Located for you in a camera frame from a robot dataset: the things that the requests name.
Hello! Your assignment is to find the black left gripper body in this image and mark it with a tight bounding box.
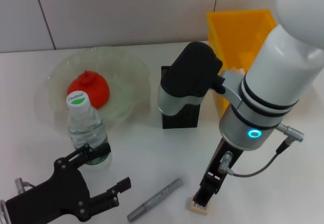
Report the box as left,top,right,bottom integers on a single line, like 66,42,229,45
5,157,92,224

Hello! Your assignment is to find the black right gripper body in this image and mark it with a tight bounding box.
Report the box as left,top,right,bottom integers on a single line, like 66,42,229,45
199,137,244,196

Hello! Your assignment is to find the beige eraser with barcode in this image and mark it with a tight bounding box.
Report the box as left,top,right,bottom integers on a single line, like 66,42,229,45
187,195,211,216

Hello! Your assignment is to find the clear green-label water bottle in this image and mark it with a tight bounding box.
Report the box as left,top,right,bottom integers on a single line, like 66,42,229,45
66,90,112,169

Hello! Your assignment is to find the silver grey marker pen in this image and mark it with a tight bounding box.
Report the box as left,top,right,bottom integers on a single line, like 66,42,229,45
126,178,184,222

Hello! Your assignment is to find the orange fruit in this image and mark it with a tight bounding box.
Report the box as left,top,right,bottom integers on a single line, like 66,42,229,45
67,70,111,110

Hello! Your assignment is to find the black mesh pen holder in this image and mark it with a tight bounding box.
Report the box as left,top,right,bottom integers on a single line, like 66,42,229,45
160,65,203,130

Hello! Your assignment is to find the pale green glass fruit plate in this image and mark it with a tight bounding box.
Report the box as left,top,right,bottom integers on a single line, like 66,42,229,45
47,47,152,128

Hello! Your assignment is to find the yellow plastic bin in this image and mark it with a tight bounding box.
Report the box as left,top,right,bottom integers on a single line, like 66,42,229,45
205,8,277,117

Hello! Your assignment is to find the right wrist cable with plug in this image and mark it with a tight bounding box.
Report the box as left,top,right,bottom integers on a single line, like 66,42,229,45
218,123,306,178

